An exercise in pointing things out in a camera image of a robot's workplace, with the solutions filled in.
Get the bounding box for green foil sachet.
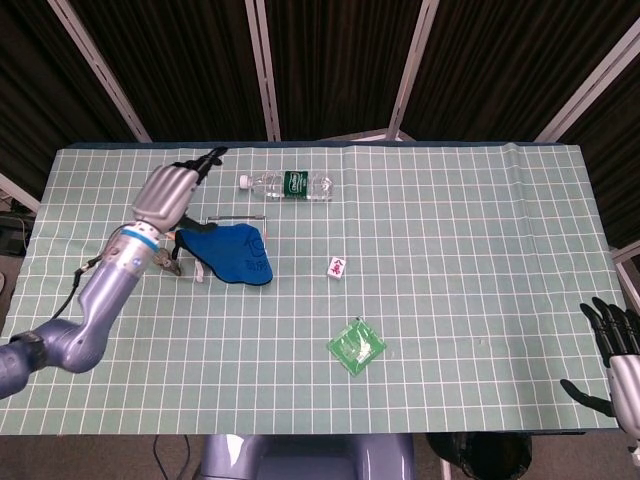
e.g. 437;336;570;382
327;316;389;377

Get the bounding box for black trash bin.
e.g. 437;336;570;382
425;432;532;480

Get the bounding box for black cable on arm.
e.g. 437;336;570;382
49;224;126;321

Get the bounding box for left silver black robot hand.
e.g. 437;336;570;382
129;145;229;237

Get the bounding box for dark pleated curtain panel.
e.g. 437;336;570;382
262;0;426;141
62;0;269;144
0;0;139;201
557;47;640;251
399;0;640;144

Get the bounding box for blue-grey robot torso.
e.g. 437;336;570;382
199;432;415;480

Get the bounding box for black equipment on floor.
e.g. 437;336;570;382
0;197;36;257

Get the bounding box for metal wire rack white feet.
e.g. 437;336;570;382
192;213;271;284

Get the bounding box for green white grid tablecloth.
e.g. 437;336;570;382
0;142;621;436

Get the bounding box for clear bottle with green label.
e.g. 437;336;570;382
237;169;336;202

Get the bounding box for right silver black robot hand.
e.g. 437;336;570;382
559;296;640;436

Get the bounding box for white partition post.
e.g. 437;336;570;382
0;172;42;214
244;0;282;142
48;0;153;144
386;0;441;143
533;22;640;144

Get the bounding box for black and blue cloth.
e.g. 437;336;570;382
172;223;275;287

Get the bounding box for black cable on floor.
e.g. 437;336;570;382
152;433;194;480

